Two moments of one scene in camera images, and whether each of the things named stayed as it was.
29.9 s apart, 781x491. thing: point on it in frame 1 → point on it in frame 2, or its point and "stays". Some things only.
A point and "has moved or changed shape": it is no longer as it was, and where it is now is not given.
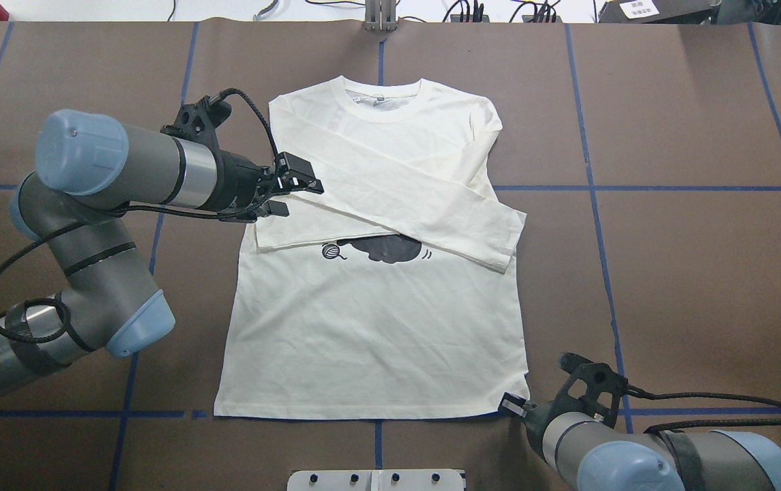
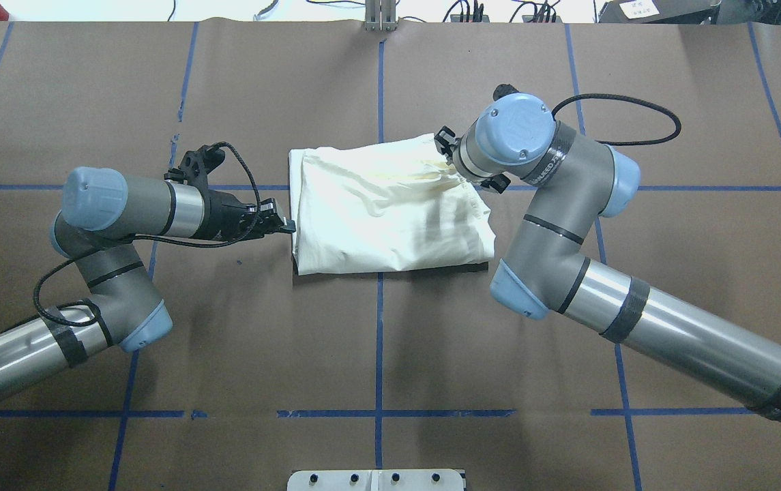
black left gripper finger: x=295 y=173 → x=268 y=206
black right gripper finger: x=513 y=403 → x=499 y=183
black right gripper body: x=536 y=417 → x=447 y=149
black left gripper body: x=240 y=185 → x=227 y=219
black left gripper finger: x=271 y=207 → x=289 y=225
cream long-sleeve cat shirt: x=389 y=293 has moved or changed shape
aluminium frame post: x=380 y=15 stays
